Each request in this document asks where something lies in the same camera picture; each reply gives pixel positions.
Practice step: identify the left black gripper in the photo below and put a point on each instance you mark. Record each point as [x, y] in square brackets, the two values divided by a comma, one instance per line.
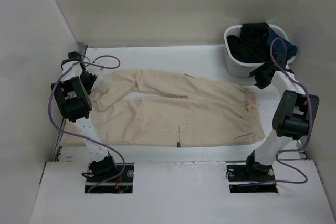
[88, 87]

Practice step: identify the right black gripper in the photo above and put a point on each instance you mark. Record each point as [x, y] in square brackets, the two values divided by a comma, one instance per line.
[260, 84]

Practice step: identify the beige trousers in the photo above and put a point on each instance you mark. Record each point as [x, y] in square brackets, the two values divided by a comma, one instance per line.
[156, 108]

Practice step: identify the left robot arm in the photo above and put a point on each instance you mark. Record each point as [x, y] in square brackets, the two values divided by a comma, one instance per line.
[71, 94]

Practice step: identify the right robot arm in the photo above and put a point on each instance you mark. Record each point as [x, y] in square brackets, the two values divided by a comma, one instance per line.
[262, 158]

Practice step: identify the white laundry basket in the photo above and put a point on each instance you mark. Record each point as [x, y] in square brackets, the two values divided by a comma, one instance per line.
[235, 67]

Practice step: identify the black garment in basket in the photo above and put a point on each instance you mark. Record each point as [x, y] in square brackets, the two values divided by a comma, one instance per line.
[251, 45]

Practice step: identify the navy blue garment in basket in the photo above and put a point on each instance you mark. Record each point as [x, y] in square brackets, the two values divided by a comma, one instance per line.
[281, 45]

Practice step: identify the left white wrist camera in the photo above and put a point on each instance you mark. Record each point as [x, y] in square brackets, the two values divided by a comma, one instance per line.
[96, 67]

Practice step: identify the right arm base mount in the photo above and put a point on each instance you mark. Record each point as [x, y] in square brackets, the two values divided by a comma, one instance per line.
[243, 181]

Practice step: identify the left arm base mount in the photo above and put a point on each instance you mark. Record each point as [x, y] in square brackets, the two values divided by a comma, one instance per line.
[123, 184]

